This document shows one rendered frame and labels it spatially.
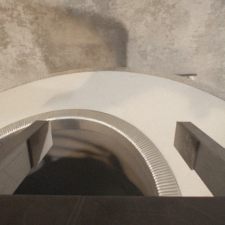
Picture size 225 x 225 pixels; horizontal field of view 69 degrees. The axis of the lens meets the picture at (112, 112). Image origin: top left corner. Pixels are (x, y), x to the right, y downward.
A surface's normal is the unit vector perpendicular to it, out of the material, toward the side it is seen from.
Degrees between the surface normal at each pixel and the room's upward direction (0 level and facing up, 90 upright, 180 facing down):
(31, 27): 0
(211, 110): 90
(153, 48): 0
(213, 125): 90
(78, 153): 4
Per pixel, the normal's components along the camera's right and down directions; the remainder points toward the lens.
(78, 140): -0.14, 0.65
